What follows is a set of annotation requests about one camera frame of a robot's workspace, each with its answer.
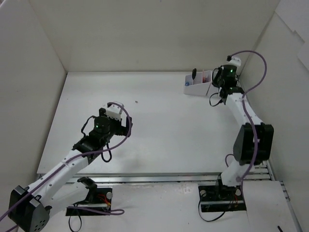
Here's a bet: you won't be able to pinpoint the purple cap black pen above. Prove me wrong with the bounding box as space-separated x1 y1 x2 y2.
202 70 208 83

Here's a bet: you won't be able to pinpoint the black handled scissors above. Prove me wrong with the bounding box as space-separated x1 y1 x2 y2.
192 68 197 84

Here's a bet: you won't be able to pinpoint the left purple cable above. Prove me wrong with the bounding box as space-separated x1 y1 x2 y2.
0 102 133 232

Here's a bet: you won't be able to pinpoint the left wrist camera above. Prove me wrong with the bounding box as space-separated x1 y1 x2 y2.
106 101 124 121

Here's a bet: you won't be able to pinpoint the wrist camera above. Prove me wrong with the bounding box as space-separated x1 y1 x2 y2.
226 55 241 68
106 101 124 121

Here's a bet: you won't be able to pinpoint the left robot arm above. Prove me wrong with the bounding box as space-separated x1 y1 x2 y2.
5 102 133 232

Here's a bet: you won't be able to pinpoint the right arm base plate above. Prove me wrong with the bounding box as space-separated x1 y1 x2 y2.
198 185 247 213

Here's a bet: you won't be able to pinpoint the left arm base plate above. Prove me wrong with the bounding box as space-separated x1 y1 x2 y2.
65 187 112 217

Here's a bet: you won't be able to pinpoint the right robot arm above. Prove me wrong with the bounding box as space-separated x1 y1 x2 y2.
212 62 274 199

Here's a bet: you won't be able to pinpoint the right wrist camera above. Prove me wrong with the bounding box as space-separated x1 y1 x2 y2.
226 55 241 68

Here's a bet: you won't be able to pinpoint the white desk organizer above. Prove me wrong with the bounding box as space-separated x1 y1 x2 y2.
183 70 219 97

